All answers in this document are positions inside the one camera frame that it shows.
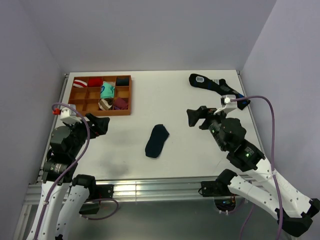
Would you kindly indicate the aluminium table frame rail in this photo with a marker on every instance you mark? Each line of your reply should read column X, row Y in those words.
column 156, row 190

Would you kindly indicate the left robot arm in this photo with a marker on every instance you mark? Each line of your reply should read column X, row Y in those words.
column 62, row 194

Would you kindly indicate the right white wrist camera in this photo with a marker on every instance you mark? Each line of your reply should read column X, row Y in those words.
column 228, row 104

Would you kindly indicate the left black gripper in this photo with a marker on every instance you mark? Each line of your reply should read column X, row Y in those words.
column 100, row 125

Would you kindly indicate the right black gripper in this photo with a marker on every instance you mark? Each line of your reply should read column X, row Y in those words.
column 203, row 112

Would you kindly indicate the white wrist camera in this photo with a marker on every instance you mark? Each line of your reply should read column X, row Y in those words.
column 228, row 104
column 68, row 116

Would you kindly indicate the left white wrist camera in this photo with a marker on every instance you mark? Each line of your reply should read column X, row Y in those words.
column 68, row 116

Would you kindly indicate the black blue patterned sock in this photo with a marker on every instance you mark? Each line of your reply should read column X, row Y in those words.
column 219, row 86

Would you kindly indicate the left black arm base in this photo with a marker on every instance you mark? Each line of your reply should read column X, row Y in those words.
column 102, row 191

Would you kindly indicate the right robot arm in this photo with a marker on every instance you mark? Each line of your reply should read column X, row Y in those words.
column 292, row 209

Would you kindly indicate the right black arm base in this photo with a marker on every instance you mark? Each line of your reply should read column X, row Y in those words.
column 224, row 200

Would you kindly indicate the brown wooden organizer tray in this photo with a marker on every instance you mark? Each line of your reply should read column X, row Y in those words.
column 85, row 100

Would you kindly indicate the dark navy sock roll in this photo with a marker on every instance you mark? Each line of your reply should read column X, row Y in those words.
column 121, row 82

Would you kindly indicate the red white striped sock roll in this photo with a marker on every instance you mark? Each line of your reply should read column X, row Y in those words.
column 77, row 83

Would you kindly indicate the teal sock roll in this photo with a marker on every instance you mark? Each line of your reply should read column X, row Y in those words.
column 107, row 91

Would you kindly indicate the brown white sock roll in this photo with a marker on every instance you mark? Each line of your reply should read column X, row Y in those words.
column 106, row 104

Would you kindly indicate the purple sock roll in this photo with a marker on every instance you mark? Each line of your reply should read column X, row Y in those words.
column 120, row 104

